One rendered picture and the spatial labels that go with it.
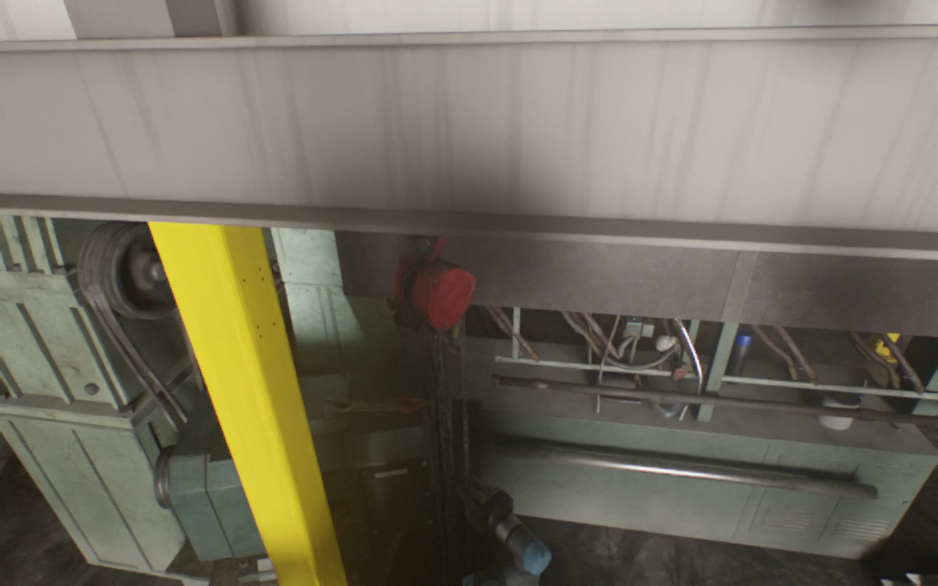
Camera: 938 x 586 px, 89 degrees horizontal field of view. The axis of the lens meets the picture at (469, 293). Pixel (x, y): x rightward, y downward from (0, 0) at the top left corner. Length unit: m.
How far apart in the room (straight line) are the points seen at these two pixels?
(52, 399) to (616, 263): 1.89
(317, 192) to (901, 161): 0.63
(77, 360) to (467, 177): 1.54
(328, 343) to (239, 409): 1.23
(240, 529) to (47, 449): 0.79
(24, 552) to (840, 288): 3.24
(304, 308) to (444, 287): 1.01
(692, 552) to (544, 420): 0.86
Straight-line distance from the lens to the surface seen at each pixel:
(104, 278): 1.60
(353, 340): 2.00
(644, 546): 2.37
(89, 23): 0.71
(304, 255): 1.88
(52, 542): 2.92
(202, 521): 1.73
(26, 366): 2.08
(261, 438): 0.88
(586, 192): 0.57
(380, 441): 1.53
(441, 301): 1.09
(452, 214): 0.59
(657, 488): 2.20
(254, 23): 1.13
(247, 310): 0.74
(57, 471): 2.31
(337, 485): 1.51
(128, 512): 2.28
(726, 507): 2.32
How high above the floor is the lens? 1.90
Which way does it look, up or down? 29 degrees down
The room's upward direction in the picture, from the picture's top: 1 degrees counter-clockwise
